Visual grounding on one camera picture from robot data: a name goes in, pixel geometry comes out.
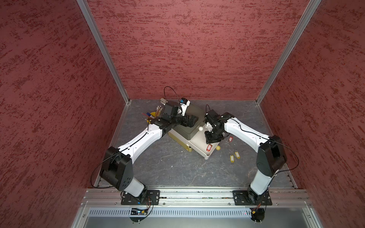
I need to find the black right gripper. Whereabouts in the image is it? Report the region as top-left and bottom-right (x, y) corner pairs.
(204, 125), (224, 144)

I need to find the olive top drawer white knob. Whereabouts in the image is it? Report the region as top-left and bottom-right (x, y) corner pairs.
(185, 112), (205, 140)

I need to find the olive three-drawer desk organizer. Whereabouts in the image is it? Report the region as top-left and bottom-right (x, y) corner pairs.
(167, 102), (207, 153)

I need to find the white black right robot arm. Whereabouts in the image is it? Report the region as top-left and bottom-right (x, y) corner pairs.
(204, 110), (287, 197)

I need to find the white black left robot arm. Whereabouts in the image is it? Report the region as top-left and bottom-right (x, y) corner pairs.
(99, 98), (199, 198)

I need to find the beige eraser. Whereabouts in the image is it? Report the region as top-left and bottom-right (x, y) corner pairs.
(160, 98), (168, 105)

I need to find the yellow pencil cup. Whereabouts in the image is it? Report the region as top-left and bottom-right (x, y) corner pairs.
(147, 112), (156, 124)

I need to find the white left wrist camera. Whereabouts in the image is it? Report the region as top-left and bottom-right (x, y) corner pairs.
(180, 97), (190, 116)

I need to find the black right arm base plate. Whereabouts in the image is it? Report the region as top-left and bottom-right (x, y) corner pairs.
(232, 191), (272, 206)

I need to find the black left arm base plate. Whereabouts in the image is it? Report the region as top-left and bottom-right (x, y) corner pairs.
(121, 190), (160, 206)

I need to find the aluminium front rail frame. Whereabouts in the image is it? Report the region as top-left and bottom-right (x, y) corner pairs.
(72, 187), (322, 228)

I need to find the left aluminium corner post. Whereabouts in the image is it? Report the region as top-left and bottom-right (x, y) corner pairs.
(77, 0), (130, 105)

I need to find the aluminium corner post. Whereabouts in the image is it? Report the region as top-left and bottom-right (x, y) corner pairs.
(256, 0), (321, 106)
(77, 0), (130, 105)

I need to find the right aluminium corner post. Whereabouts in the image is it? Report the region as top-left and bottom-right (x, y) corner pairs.
(256, 0), (321, 106)

